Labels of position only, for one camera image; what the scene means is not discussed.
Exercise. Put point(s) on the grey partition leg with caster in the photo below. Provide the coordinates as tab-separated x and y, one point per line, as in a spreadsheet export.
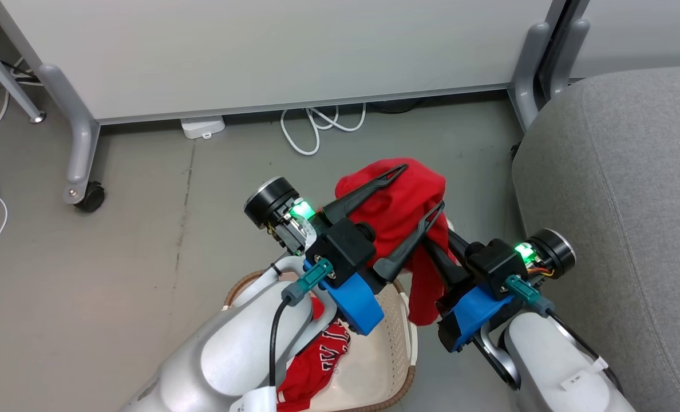
79	137

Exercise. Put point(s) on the white power adapter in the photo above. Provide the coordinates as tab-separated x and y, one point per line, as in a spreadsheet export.
202	126

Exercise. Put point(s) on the grey fabric sofa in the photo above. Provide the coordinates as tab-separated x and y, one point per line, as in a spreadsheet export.
626	217

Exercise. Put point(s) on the small white partition panel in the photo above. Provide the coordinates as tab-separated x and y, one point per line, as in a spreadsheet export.
643	34

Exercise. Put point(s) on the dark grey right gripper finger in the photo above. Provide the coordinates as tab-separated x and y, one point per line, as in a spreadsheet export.
449	269
461	245

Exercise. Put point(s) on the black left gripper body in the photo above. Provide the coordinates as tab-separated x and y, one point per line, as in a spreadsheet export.
343	249

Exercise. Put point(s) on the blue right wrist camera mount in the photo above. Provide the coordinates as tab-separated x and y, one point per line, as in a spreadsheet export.
474	312

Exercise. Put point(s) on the plain red garment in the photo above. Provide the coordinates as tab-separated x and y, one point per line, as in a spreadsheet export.
400	200

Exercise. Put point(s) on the beige perforated laundry basket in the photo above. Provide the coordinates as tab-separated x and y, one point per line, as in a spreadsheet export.
374	360

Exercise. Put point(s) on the red garment with white lettering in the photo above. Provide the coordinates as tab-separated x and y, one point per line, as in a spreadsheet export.
314	363

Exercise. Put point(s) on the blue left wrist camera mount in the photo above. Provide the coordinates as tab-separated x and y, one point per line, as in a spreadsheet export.
354	303

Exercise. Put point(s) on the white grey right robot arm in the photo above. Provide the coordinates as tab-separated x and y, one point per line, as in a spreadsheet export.
552	360

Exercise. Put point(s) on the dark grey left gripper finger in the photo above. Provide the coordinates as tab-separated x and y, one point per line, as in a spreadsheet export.
403	252
363	193

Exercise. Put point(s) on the large white partition panel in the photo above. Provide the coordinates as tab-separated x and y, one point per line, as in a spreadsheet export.
271	51

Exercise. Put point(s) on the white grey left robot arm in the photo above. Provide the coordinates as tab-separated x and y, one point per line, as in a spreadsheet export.
231	349

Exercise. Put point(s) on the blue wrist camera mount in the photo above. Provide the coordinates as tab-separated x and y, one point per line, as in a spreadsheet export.
354	303
474	312

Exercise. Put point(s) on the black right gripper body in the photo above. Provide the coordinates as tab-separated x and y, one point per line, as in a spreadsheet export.
497	263

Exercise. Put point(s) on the slanted grey metal pole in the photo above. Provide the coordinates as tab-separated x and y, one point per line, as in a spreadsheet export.
8	80

